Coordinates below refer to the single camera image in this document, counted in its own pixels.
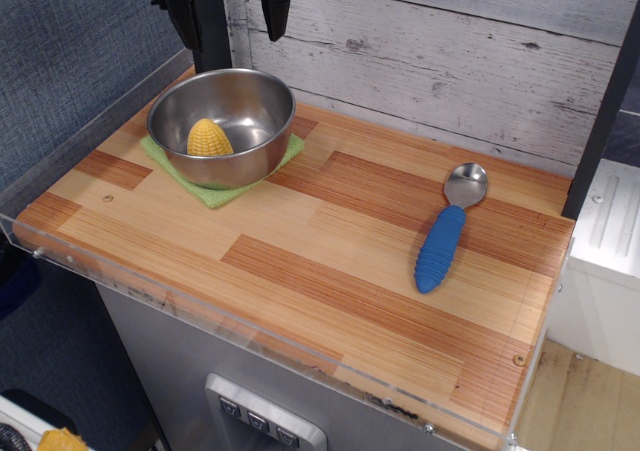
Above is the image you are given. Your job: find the silver toy fridge cabinet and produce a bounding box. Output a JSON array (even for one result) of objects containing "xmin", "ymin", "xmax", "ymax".
[{"xmin": 99, "ymin": 285, "xmax": 505, "ymax": 450}]

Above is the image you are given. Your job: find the silver dispenser button panel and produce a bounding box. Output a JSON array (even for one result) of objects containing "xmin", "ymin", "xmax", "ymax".
[{"xmin": 205, "ymin": 373, "xmax": 328, "ymax": 450}]

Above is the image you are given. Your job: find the yellow toy corn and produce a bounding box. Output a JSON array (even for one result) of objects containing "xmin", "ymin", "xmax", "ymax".
[{"xmin": 187, "ymin": 118, "xmax": 234, "ymax": 157}]

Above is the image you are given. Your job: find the green cloth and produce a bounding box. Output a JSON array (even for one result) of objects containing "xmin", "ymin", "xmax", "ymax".
[{"xmin": 140, "ymin": 134, "xmax": 305, "ymax": 209}]

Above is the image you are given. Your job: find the blue handled metal spoon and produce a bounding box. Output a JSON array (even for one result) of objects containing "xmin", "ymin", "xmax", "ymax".
[{"xmin": 414, "ymin": 163, "xmax": 488, "ymax": 294}]

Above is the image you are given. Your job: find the silver metal pot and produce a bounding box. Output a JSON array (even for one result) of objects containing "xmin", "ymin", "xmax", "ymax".
[{"xmin": 147, "ymin": 69, "xmax": 296, "ymax": 190}]

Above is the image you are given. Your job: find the yellow black object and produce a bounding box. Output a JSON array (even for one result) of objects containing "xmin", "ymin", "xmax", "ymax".
[{"xmin": 1, "ymin": 422, "xmax": 90, "ymax": 451}]

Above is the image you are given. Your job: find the black vertical post left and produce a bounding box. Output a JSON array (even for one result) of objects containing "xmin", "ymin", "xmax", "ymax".
[{"xmin": 193, "ymin": 0, "xmax": 232, "ymax": 74}]

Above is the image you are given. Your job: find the clear acrylic guard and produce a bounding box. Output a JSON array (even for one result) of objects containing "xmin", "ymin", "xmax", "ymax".
[{"xmin": 14, "ymin": 34, "xmax": 584, "ymax": 447}]

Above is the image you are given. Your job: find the black vertical post right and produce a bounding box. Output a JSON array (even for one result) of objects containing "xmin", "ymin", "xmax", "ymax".
[{"xmin": 562, "ymin": 3, "xmax": 639, "ymax": 220}]

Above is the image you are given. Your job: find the black vertical post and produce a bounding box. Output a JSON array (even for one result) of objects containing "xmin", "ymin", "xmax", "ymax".
[
  {"xmin": 193, "ymin": 0, "xmax": 232, "ymax": 74},
  {"xmin": 562, "ymin": 3, "xmax": 639, "ymax": 220}
]

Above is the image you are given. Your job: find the white box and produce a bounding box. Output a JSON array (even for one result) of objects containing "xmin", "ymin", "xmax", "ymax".
[{"xmin": 547, "ymin": 159, "xmax": 639, "ymax": 375}]

